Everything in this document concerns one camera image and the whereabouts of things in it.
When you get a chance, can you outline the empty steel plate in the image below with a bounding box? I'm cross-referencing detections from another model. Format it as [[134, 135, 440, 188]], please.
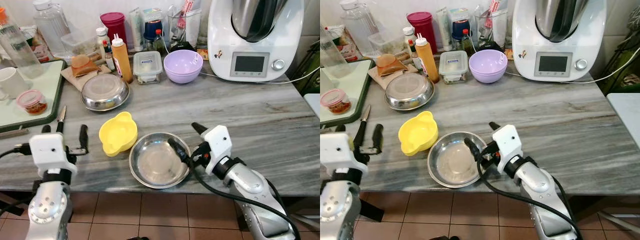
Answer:
[[427, 131, 488, 189], [129, 132, 192, 190]]

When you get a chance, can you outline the small jar with pink lid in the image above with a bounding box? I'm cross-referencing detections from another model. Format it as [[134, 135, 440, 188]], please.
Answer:
[[16, 89, 49, 116], [320, 88, 353, 115]]

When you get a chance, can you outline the grey metal bar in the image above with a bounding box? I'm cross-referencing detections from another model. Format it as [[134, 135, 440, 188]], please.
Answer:
[[0, 127, 30, 139]]

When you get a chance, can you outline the white side table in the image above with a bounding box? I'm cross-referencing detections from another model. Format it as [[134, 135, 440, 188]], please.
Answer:
[[606, 92, 640, 151], [304, 93, 321, 118]]

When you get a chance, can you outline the green-rimmed white tray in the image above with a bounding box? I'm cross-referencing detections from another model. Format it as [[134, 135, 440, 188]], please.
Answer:
[[0, 60, 68, 134], [320, 60, 374, 127]]

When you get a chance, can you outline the covered steel bowl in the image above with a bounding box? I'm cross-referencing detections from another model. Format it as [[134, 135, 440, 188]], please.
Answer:
[[384, 73, 435, 111], [80, 73, 131, 112]]

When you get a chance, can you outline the beige paper sheet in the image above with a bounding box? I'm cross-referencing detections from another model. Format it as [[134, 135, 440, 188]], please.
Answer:
[[60, 62, 115, 93], [366, 62, 418, 91]]

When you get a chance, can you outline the lilac plastic bowl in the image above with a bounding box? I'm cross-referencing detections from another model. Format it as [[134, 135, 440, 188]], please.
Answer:
[[163, 49, 205, 85], [468, 49, 509, 84]]

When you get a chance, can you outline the amber plastic cup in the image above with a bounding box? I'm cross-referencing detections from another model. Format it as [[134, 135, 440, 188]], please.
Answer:
[[70, 54, 101, 78], [375, 53, 407, 77]]

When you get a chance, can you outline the clear bottle with orange cap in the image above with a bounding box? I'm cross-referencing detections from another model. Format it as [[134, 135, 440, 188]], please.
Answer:
[[0, 7, 45, 81], [320, 25, 351, 79]]

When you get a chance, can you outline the glass container with grey lid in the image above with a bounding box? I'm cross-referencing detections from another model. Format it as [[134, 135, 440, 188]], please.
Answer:
[[438, 50, 470, 84], [132, 50, 164, 85]]

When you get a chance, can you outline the printed snack packet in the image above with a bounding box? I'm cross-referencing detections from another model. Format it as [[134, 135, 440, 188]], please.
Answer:
[[337, 25, 363, 62], [21, 26, 52, 63]]

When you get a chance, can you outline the small bottle with red cap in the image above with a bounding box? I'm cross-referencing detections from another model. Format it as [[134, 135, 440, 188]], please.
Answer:
[[407, 39, 421, 70], [102, 40, 116, 71]]

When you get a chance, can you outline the orange sauce squeeze bottle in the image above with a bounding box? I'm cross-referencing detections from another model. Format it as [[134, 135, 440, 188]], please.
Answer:
[[110, 33, 134, 84], [415, 33, 441, 84]]

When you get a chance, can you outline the dark bottle with red cap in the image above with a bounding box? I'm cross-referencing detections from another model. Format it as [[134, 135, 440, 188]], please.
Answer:
[[153, 29, 167, 55], [460, 28, 474, 53]]

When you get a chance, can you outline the clear plastic box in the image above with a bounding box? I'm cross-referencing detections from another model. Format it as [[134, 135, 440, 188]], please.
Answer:
[[61, 31, 99, 57], [367, 31, 405, 56]]

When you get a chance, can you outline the white floor pipe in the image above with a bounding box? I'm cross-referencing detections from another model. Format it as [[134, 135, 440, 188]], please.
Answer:
[[597, 210, 640, 233], [290, 212, 321, 232]]

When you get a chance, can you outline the clear utensil holder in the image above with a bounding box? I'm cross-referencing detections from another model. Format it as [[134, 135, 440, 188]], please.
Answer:
[[166, 7, 204, 50], [472, 7, 510, 48]]

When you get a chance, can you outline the white kitchen food processor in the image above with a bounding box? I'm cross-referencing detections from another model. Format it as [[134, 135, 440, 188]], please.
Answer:
[[511, 0, 607, 83], [207, 0, 305, 84]]

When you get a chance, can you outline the blue cup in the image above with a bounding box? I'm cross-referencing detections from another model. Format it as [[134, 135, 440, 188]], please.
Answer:
[[451, 19, 472, 42], [143, 19, 165, 42]]

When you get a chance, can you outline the clear water jug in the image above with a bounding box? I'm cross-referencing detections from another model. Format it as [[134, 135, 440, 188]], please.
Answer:
[[339, 0, 382, 58], [32, 0, 75, 60]]

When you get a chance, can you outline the small bottle with white cap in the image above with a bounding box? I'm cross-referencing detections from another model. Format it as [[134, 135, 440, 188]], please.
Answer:
[[95, 27, 111, 51], [403, 26, 417, 48]]

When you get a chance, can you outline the white tube package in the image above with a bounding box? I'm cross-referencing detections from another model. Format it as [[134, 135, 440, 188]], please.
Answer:
[[435, 7, 453, 51], [128, 7, 146, 52]]

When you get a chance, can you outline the magenta plastic tumbler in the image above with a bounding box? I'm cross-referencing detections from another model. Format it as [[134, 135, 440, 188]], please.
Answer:
[[99, 12, 129, 52], [406, 11, 438, 53]]

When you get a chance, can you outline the pink utensil pack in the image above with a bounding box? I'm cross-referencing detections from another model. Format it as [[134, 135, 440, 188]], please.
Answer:
[[176, 0, 196, 30], [482, 0, 502, 28]]

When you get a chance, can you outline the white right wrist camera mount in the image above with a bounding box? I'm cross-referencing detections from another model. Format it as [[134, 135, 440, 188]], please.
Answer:
[[492, 124, 524, 175], [201, 125, 234, 170]]

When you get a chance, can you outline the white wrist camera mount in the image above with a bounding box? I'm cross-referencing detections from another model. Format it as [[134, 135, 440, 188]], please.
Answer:
[[320, 132, 359, 174], [492, 124, 524, 175], [29, 132, 78, 177], [201, 125, 234, 170]]

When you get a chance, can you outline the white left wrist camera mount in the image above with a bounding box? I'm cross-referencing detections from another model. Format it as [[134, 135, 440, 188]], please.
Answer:
[[29, 132, 78, 177], [320, 132, 359, 174]]

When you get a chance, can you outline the black-handled kitchen knife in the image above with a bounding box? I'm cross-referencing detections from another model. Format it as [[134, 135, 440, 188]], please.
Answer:
[[354, 104, 372, 150], [56, 105, 68, 136]]

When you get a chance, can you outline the yellow plastic bowl with handles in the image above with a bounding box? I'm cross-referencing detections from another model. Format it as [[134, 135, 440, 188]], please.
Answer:
[[98, 111, 139, 157], [398, 110, 439, 157]]

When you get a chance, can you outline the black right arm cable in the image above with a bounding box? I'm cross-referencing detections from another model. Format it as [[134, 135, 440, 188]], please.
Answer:
[[475, 155, 583, 240], [187, 150, 297, 240]]

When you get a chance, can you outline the dark table frame brace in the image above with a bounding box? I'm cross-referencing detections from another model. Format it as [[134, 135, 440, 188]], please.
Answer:
[[357, 197, 386, 223], [0, 192, 31, 216]]

